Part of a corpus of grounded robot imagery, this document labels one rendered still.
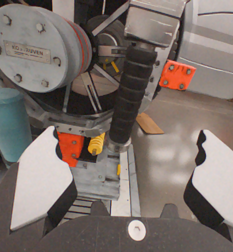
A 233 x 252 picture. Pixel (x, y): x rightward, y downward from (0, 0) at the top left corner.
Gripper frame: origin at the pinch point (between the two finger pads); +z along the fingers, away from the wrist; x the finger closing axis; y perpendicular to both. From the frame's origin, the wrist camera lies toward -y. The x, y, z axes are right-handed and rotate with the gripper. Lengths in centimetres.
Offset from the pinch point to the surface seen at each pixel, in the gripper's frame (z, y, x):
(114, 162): 56, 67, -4
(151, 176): 61, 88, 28
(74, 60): 15.7, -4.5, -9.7
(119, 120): 4.5, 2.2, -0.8
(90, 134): 26.9, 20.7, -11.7
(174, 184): 57, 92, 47
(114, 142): 4.6, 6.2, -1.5
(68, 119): 31.2, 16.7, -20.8
